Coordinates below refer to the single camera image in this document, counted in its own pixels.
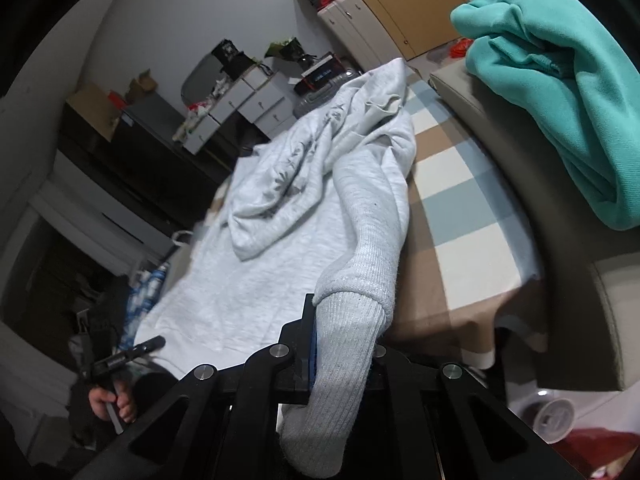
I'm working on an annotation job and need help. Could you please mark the white tall cabinet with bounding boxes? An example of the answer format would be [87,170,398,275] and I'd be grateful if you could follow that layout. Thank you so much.
[317,0,387,73]

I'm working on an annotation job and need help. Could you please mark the black bag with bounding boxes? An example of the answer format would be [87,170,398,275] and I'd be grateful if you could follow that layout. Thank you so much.
[210,40,254,81]

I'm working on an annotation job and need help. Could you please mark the person's left hand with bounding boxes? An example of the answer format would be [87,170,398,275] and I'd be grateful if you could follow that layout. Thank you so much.
[89,382,139,424]

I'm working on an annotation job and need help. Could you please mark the light grey hoodie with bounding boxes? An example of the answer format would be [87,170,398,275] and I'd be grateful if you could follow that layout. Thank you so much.
[135,57,418,478]

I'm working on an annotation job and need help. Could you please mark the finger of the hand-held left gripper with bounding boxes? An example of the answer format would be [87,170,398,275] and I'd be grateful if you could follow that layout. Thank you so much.
[120,336,166,361]

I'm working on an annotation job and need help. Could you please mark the brown wooden door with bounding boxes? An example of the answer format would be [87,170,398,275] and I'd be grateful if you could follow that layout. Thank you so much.
[325,0,471,61]

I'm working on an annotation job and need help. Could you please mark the grey suitcase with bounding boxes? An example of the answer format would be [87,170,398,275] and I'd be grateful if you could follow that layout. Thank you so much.
[292,72,362,122]

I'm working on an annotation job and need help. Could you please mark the white low shelf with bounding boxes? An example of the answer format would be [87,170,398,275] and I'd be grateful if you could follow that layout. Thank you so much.
[29,152,152,263]

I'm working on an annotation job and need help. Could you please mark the white plastic bags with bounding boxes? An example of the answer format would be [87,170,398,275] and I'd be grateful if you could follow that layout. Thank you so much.
[172,80,237,143]

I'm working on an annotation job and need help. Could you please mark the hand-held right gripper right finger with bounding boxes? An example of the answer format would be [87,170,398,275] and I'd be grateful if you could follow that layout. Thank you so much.
[350,342,587,480]

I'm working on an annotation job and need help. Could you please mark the small open cardboard box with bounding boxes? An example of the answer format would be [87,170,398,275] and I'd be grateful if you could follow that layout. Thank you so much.
[125,69,159,104]

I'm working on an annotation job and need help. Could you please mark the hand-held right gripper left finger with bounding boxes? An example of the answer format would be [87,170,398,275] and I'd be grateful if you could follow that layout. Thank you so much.
[75,294,321,480]

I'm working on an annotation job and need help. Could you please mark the white drawer unit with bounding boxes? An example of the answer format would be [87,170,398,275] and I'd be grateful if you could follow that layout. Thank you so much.
[182,80,254,156]
[244,69,294,141]

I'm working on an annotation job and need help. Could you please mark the black blue case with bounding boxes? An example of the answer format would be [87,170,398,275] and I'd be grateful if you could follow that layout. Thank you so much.
[300,52,349,96]

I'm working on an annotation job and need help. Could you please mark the red cloth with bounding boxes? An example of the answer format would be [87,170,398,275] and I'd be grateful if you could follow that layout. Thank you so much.
[549,427,640,480]

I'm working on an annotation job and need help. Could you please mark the teal garment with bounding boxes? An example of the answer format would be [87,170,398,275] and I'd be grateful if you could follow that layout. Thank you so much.
[450,0,640,231]

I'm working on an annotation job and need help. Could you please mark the grey rounded panel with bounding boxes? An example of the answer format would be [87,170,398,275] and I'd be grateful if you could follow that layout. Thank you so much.
[179,52,234,109]

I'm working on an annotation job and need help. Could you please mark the white paper cup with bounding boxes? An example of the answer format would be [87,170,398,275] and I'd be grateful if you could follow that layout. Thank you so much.
[530,399,577,445]

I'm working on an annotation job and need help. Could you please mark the large cardboard box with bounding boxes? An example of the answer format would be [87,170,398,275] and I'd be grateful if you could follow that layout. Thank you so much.
[65,82,122,143]

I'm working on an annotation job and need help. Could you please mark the checked bed sheet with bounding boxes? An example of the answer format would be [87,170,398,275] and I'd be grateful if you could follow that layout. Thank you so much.
[207,72,547,368]

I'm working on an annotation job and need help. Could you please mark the green plant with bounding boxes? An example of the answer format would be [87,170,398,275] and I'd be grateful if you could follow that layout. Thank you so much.
[265,37,304,62]

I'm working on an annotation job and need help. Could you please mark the blue white patterned bag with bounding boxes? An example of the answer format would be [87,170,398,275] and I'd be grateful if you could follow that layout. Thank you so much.
[124,261,172,352]

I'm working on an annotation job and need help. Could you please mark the black desk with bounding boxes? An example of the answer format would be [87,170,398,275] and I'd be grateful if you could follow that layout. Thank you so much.
[59,92,237,237]

